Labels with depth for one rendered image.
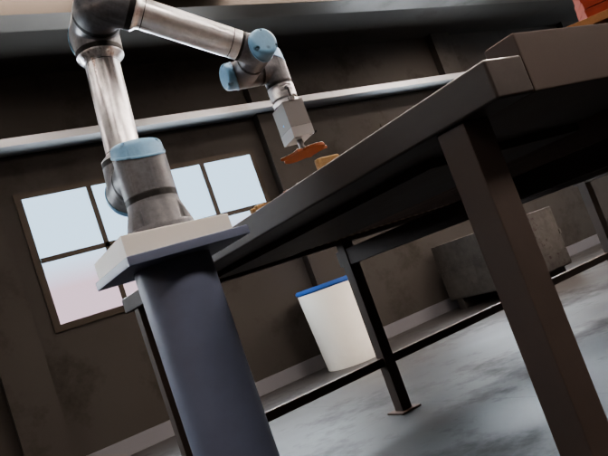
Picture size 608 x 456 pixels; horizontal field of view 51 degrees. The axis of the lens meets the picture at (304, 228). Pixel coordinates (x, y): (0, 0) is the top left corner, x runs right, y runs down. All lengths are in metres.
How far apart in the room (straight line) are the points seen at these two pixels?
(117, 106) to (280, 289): 4.17
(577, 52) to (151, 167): 0.85
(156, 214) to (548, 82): 0.80
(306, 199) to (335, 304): 3.83
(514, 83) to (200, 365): 0.79
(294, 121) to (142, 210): 0.56
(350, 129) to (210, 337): 5.39
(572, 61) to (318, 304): 4.23
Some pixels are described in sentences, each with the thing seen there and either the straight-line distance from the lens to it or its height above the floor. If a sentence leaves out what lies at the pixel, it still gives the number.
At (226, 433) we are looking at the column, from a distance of 1.33.
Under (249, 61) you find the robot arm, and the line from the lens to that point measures 1.65.
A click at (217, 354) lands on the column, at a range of 1.32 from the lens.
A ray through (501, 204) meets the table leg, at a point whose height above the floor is 0.72.
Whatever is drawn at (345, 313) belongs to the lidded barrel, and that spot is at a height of 0.42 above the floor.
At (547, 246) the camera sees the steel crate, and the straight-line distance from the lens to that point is 6.26.
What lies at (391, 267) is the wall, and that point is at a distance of 6.36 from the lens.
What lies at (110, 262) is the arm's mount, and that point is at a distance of 1.36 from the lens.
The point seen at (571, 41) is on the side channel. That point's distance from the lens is 1.12.
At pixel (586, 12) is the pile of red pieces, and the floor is 1.12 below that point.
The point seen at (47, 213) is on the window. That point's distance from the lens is 5.13.
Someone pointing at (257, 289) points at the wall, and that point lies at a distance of 5.53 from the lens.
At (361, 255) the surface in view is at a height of 0.76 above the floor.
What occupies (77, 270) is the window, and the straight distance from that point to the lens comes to 5.06.
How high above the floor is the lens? 0.70
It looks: 5 degrees up
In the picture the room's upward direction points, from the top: 20 degrees counter-clockwise
